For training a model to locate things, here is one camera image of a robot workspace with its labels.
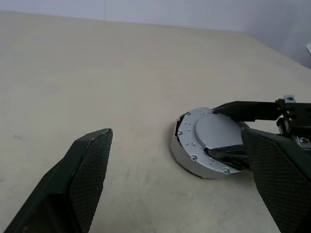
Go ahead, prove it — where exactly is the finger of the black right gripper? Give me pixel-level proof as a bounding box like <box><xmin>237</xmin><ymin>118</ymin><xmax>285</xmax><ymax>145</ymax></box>
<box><xmin>203</xmin><ymin>142</ymin><xmax>250</xmax><ymax>171</ymax></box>
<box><xmin>211</xmin><ymin>100</ymin><xmax>280</xmax><ymax>122</ymax></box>

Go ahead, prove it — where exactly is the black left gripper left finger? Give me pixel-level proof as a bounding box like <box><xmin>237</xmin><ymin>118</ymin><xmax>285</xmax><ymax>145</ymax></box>
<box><xmin>3</xmin><ymin>128</ymin><xmax>113</xmax><ymax>233</ymax></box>

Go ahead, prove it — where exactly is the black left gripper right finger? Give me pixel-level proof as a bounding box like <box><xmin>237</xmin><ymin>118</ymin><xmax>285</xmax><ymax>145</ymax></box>
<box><xmin>243</xmin><ymin>130</ymin><xmax>311</xmax><ymax>233</ymax></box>

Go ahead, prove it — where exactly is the grey round motor lid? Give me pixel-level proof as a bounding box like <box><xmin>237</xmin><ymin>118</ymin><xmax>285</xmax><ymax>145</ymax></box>
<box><xmin>174</xmin><ymin>106</ymin><xmax>251</xmax><ymax>176</ymax></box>

